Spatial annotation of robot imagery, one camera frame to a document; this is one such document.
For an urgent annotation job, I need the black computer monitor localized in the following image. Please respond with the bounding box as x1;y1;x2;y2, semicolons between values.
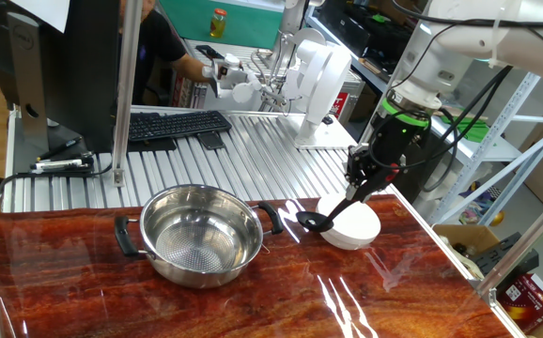
0;0;134;159

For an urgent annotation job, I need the black flat pad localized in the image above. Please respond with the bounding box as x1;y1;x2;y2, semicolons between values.
127;136;178;154

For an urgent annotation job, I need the red printed carton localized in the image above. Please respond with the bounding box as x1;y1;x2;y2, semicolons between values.
496;273;543;335

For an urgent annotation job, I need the glass jar orange lid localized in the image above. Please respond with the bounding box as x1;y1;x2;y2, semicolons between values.
209;8;228;39

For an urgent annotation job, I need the aluminium equipment case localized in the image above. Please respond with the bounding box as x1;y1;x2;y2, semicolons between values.
170;39;365;126

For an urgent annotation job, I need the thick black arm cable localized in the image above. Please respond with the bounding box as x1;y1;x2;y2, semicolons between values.
391;0;543;90

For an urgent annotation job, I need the brown cardboard box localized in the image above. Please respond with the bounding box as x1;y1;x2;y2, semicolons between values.
433;223;503;283

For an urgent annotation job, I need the black cabinet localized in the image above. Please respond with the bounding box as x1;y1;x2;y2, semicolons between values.
360;100;447;204

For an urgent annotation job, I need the black pen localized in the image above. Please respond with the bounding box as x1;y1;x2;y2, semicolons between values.
36;135;85;163

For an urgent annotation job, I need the black white handheld tool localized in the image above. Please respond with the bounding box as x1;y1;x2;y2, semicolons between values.
29;152;97;174

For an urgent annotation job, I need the white ceramic bowl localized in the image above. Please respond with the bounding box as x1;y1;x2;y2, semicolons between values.
316;192;382;251

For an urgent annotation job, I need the black plastic ladle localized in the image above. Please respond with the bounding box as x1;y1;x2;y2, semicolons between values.
295;163;400;234

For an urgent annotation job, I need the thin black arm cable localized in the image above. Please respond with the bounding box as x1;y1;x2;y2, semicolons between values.
367;65;515;193

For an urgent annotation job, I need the white haptic control device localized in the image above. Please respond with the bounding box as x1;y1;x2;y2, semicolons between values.
200;26;360;150

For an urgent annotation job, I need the white metal shelving rack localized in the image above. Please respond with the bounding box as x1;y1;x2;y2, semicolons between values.
411;0;543;226

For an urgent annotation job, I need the green plastic bag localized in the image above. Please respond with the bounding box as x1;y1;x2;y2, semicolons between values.
440;115;491;144

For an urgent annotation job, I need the colourful toy pile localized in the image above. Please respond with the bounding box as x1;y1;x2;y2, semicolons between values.
458;180;506;227

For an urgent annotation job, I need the wood grain table mat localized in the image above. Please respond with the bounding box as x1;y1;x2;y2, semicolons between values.
0;194;517;338

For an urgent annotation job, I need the steel pot with black handles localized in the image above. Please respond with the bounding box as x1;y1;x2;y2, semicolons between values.
114;183;285;289

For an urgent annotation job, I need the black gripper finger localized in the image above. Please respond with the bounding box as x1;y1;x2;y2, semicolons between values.
367;161;389;186
344;143;372;202

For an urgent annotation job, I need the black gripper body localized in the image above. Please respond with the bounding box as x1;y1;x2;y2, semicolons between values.
365;114;430;173

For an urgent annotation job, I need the white paper note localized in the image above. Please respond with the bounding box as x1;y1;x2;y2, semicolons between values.
7;0;70;34

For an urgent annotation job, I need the black plastic case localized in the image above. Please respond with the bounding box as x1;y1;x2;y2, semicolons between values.
469;232;540;283

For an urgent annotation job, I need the person in black shirt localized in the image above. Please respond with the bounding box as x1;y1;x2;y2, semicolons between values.
119;0;189;107

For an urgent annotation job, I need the black keyboard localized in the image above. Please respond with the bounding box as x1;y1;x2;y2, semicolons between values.
127;110;233;143

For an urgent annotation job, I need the operator bare forearm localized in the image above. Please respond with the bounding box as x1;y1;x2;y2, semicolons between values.
172;53;212;85

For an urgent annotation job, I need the black plastic crate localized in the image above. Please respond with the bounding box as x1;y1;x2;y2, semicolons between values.
316;0;423;71

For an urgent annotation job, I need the black smartphone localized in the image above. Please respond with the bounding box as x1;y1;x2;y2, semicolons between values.
194;44;225;61
194;131;227;151

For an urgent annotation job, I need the black table cable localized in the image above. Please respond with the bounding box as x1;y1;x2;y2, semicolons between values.
0;161;116;213

